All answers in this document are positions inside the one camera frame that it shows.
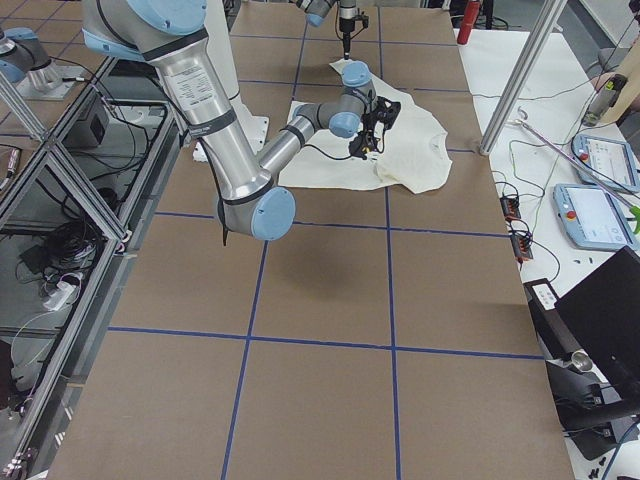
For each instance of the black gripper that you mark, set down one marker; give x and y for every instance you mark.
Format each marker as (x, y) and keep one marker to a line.
(346, 26)
(359, 143)

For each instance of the cream long-sleeve cat shirt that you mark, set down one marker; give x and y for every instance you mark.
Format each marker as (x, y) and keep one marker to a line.
(413, 154)

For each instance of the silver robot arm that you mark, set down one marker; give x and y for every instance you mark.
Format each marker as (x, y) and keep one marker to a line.
(316, 11)
(171, 37)

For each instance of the red bottle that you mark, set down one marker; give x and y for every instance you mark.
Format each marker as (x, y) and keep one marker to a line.
(468, 21)

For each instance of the orange black connector board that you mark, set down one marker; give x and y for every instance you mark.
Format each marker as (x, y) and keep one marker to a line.
(519, 232)

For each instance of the far blue teach pendant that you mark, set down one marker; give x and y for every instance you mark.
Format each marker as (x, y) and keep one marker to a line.
(610, 161)

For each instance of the blue teach pendant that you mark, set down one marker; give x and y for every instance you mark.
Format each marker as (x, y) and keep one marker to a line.
(610, 161)
(592, 218)

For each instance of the near blue teach pendant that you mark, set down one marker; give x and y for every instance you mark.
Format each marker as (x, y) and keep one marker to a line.
(592, 218)

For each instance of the seated person beige shirt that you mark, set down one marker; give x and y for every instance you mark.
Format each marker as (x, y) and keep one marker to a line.
(617, 91)

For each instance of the silver reacher grabber tool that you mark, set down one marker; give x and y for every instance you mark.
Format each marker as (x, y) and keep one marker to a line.
(579, 165)

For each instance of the black power adapter box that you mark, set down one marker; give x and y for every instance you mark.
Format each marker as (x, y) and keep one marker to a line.
(556, 340)

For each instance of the black laptop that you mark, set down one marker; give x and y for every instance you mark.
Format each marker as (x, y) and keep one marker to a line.
(602, 313)

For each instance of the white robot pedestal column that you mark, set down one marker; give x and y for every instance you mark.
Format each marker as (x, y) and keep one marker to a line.
(219, 51)

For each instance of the aluminium frame post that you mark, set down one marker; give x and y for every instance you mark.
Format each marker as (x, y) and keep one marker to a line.
(535, 42)

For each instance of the aluminium side frame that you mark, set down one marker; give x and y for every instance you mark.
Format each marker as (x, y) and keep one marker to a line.
(72, 220)

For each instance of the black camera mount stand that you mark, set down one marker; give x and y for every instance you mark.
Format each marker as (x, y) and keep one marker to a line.
(593, 413)

